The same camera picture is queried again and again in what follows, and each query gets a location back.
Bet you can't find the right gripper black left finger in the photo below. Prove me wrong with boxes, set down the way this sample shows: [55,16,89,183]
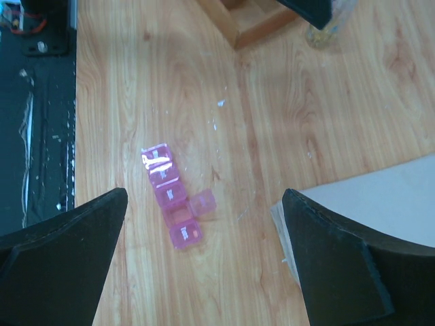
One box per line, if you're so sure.
[1,187,128,325]

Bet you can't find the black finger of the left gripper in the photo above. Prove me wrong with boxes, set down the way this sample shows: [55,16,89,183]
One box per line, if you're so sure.
[277,0,332,30]

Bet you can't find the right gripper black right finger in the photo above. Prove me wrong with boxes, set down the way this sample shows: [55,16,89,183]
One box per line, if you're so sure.
[282,189,434,325]

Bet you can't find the clear bottle yellow capsules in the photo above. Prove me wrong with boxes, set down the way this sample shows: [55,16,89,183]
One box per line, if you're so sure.
[305,0,358,49]

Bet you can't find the pink weekly pill organizer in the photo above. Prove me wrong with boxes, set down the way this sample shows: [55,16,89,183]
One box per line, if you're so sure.
[141,143,216,250]

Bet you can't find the wooden compartment tray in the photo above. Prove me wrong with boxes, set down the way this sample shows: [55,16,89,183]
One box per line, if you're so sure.
[197,0,298,50]

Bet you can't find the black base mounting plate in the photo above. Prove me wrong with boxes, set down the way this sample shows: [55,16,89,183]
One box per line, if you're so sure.
[1,1,77,234]

